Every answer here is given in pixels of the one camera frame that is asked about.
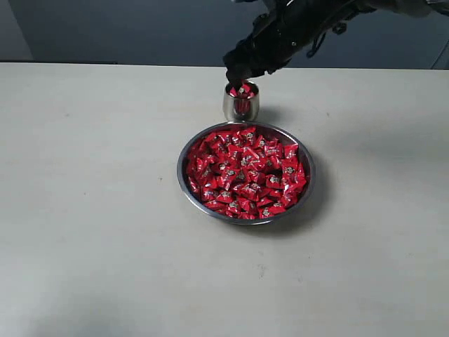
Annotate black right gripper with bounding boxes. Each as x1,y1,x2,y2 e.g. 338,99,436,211
224,1,358,88

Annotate red object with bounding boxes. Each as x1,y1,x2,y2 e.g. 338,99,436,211
228,82,258,100

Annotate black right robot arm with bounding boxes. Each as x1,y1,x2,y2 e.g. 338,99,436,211
223,0,448,89

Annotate shiny steel cup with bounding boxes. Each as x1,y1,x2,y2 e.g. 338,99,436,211
222,81,260,121

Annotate round stainless steel bowl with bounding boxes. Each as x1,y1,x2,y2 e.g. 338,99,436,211
176,121,316,227

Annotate pile of red candies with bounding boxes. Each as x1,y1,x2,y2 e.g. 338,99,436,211
185,126,308,220

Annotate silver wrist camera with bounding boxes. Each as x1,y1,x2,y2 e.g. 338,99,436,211
231,0,259,4

